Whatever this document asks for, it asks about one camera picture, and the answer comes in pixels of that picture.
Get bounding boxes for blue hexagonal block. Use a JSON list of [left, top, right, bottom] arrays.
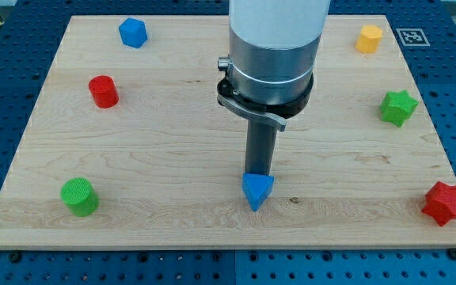
[[119, 17, 148, 48]]

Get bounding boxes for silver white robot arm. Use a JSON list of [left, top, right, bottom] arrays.
[[218, 0, 330, 105]]

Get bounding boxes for white fiducial marker tag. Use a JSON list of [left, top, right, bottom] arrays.
[[397, 28, 430, 47]]

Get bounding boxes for red star block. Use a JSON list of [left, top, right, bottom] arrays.
[[421, 181, 456, 226]]

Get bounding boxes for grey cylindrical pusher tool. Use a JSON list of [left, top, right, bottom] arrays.
[[245, 120, 277, 175]]

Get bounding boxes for blue triangular prism block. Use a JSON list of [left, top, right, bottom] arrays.
[[241, 173, 275, 211]]

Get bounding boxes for light wooden board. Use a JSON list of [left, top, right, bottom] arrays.
[[0, 15, 456, 251]]

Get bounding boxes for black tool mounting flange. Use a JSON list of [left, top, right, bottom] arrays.
[[217, 76, 314, 132]]

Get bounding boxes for yellow hexagonal block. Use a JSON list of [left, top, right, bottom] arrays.
[[355, 25, 383, 54]]

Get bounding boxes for green cylinder block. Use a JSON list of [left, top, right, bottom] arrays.
[[60, 177, 99, 217]]

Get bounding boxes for green star block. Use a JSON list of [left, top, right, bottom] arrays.
[[379, 90, 419, 127]]

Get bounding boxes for red cylinder block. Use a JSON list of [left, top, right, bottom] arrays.
[[88, 75, 119, 108]]

